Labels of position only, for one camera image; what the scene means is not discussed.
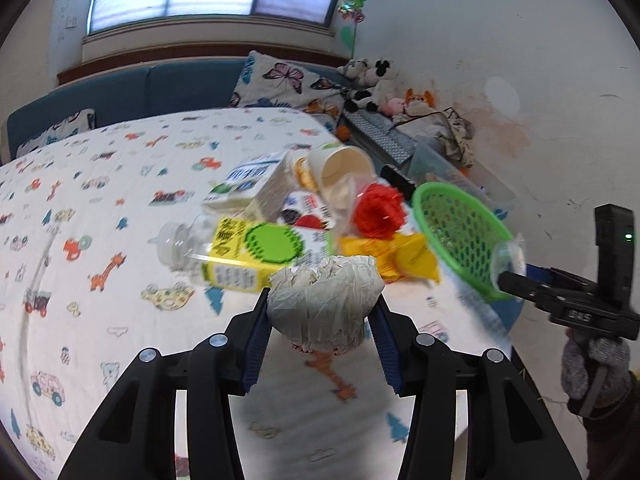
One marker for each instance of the blue sofa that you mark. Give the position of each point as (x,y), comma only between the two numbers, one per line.
(175,85)

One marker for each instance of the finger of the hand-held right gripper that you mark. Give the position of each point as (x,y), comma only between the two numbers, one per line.
(540,272)
(525,287)

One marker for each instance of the butterfly print pillow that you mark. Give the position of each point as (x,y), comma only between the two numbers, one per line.
(285,80)

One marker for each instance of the clear plastic storage box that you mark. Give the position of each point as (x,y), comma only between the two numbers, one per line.
(445,167)

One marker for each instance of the white printed blanket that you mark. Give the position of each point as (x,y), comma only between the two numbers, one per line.
(125,210)

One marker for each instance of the yellow snack packet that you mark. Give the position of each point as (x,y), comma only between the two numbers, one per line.
(400,260)

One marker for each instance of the black plastic object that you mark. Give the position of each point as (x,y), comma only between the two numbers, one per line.
(397,179)

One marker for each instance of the black white cow plush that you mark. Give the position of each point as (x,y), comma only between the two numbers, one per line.
(375,85)

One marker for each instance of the small orange ball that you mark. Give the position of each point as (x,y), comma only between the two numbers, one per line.
(344,133)

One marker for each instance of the clear plastic bottle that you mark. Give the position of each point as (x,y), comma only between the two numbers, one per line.
(185,240)

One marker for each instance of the white paper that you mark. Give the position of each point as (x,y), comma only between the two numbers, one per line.
(320,300)

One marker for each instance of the pink plush toy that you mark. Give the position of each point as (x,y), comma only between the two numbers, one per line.
(394,106)

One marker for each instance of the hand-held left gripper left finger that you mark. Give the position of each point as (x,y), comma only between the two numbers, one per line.
(255,350)

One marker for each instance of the orange fox plush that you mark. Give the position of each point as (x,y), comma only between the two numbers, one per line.
(419,101)

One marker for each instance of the white blue milk carton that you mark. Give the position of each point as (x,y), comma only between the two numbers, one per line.
(245,180)

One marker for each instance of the person's right hand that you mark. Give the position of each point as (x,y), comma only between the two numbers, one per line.
(582,365)

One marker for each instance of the green plastic basket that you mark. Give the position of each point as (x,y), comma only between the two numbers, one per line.
(450,220)

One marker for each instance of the red plastic bag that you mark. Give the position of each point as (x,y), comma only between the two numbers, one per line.
(377,210)

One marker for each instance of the clear plastic cup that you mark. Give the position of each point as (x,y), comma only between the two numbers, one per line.
(507,257)

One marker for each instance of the grey patterned cloth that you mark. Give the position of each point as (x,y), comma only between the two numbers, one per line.
(380,135)

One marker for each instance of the white paper cup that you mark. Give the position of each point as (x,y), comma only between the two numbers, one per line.
(340,165)

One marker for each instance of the colourful pinwheel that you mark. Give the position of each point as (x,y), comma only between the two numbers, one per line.
(351,7)

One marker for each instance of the beige printed cloth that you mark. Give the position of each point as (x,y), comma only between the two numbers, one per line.
(450,132)

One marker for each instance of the small white printed pillow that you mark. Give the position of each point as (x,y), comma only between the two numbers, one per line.
(60,130)

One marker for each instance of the yellow green drink carton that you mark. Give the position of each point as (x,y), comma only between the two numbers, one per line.
(260,247)

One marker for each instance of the person's right forearm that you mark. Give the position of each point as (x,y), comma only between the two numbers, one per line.
(615,435)

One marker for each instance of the white red printed plastic cup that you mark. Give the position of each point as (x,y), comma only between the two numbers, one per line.
(305,210)

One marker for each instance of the crumpled golden paper wrapper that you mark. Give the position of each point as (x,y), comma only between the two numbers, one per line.
(302,172)

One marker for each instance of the grey plush toy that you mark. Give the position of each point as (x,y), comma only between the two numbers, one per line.
(350,69)

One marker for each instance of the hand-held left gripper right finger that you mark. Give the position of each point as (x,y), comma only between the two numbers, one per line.
(385,350)

